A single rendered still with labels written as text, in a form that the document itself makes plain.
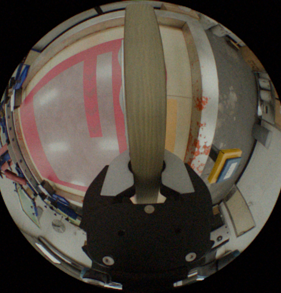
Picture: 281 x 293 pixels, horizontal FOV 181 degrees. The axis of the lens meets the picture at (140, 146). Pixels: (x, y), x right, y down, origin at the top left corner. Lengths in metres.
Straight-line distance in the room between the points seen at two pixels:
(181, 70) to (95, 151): 0.24
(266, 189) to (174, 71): 3.41
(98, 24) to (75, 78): 0.14
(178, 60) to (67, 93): 0.22
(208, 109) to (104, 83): 0.18
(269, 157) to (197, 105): 3.17
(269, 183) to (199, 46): 3.33
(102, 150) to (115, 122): 0.07
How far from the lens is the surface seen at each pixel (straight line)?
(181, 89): 0.18
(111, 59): 0.19
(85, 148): 0.23
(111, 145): 0.19
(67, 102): 0.23
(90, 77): 0.20
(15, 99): 0.48
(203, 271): 0.71
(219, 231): 0.54
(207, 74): 0.17
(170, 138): 0.19
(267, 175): 3.35
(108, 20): 0.24
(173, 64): 0.19
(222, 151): 0.32
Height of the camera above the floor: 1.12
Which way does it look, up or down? 62 degrees down
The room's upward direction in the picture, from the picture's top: 177 degrees counter-clockwise
